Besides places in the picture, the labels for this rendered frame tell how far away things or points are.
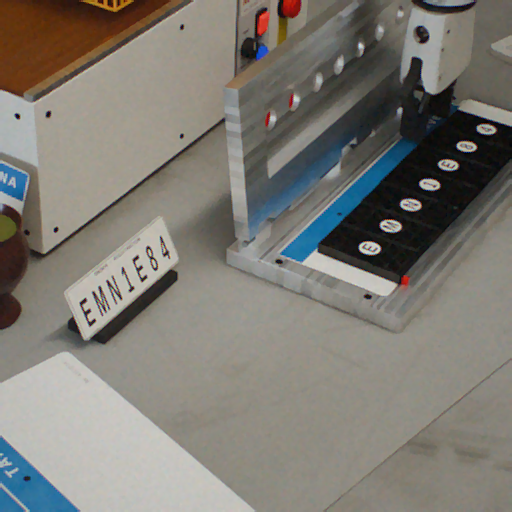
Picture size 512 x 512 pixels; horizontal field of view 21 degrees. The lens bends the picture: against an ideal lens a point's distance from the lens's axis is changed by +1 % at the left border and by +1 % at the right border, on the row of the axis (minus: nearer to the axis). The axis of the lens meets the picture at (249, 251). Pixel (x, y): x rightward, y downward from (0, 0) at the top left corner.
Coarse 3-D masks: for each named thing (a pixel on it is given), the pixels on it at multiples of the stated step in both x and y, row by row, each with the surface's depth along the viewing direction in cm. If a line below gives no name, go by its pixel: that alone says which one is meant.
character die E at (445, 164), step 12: (420, 144) 159; (408, 156) 156; (420, 156) 157; (432, 156) 157; (444, 156) 157; (456, 156) 157; (432, 168) 155; (444, 168) 154; (456, 168) 155; (468, 168) 155; (480, 168) 155; (492, 168) 155; (456, 180) 152; (468, 180) 153; (480, 180) 153
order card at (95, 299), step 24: (144, 240) 137; (168, 240) 140; (120, 264) 134; (144, 264) 137; (168, 264) 140; (72, 288) 129; (96, 288) 132; (120, 288) 134; (144, 288) 137; (72, 312) 129; (96, 312) 132
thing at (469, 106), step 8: (464, 104) 166; (472, 104) 167; (480, 104) 167; (472, 112) 165; (480, 112) 165; (488, 112) 165; (496, 112) 165; (504, 112) 165; (496, 120) 164; (504, 120) 164
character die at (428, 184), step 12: (396, 168) 154; (408, 168) 155; (420, 168) 154; (384, 180) 152; (396, 180) 152; (408, 180) 153; (420, 180) 152; (432, 180) 152; (444, 180) 153; (420, 192) 151; (432, 192) 150; (444, 192) 150; (456, 192) 151; (468, 192) 151; (456, 204) 149; (468, 204) 150
